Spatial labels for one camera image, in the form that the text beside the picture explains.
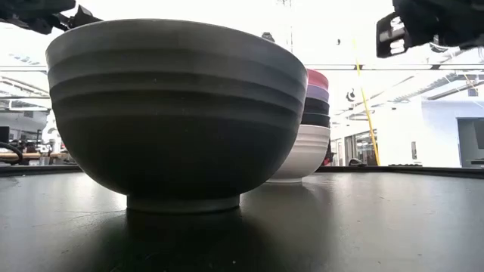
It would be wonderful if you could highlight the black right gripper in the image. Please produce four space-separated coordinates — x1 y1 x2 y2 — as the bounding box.
375 0 484 60

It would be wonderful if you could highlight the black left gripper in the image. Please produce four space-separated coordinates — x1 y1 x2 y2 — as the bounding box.
0 0 104 36

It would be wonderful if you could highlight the pink ribbed bowl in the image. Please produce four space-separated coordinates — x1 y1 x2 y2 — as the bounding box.
306 68 330 91

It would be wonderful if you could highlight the purple ribbed bowl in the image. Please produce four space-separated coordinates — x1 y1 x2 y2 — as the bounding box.
305 83 330 104

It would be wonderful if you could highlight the black ribbed bowl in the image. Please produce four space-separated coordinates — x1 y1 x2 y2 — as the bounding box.
44 18 309 215
301 112 331 128
303 97 330 116

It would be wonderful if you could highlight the white ribbed bowl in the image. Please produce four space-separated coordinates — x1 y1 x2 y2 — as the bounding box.
266 123 332 184

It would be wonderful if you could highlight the wooden workbench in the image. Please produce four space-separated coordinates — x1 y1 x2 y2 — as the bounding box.
0 151 73 160

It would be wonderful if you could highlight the yellow cable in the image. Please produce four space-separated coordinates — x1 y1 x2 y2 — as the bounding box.
352 37 381 167

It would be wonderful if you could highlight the black table frame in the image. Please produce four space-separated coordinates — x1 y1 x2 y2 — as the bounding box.
0 164 484 179

